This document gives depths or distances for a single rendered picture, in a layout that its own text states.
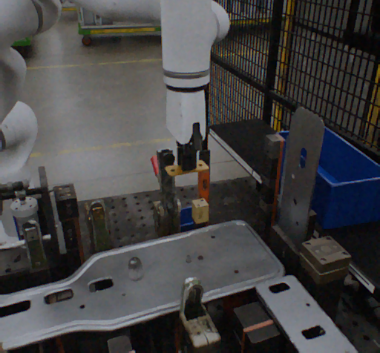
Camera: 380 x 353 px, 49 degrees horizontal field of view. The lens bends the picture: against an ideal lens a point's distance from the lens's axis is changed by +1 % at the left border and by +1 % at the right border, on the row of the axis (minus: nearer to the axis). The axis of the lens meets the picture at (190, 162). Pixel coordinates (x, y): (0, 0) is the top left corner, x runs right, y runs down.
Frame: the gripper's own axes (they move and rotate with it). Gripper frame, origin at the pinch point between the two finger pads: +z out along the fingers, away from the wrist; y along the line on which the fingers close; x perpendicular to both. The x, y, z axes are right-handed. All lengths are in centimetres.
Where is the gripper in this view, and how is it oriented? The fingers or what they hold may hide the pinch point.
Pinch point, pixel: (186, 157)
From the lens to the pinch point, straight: 82.9
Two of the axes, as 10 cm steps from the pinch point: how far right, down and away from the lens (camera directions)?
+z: 0.0, 8.8, 4.8
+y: 3.6, 4.5, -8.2
